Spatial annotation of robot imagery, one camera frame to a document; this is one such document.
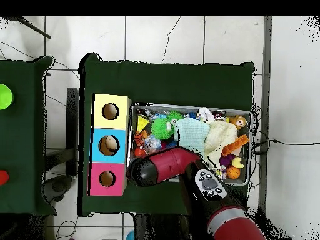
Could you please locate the orange plastic toy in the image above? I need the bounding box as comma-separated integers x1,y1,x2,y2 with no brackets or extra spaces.
222,134,250,158

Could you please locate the yellow cheese wedge toy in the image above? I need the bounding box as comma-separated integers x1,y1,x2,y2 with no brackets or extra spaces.
137,115,150,133

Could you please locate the small red round object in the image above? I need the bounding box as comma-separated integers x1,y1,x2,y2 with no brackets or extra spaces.
0,169,10,186

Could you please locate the wooden box with three holes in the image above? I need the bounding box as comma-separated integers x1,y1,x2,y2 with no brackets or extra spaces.
89,92,132,198

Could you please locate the bright green round object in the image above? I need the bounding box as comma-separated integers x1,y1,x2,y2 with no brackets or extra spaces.
0,83,14,111

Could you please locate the small orange basketball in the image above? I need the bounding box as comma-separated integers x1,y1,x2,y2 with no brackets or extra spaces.
227,166,241,180

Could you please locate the shallow clear mesh bin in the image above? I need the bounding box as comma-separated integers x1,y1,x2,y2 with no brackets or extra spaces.
128,103,253,187

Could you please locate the orange tiger plush toy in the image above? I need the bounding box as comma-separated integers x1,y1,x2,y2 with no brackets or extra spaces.
132,130,150,148

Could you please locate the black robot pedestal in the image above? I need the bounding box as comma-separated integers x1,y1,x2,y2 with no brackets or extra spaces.
132,214,188,240

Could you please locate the black cable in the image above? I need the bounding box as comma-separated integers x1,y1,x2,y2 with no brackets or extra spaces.
251,139,320,152

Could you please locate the large green spiky ball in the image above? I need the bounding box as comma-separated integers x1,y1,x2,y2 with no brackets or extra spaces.
151,117,173,141

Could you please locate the small green spiky ball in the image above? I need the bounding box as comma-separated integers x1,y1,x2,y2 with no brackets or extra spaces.
167,111,185,125

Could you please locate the small red ball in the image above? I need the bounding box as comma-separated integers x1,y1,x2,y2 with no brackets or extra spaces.
134,146,147,159

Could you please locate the green cloth side table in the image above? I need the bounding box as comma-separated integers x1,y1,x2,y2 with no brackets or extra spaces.
0,56,55,216

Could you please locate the cream muslin cloth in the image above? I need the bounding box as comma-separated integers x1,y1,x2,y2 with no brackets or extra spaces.
202,119,239,168

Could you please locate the small brown plush doll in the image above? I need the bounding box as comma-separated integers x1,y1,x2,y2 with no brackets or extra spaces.
229,114,249,131

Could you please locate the mint green muslin cloth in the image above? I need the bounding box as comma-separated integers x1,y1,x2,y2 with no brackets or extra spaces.
173,117,211,156

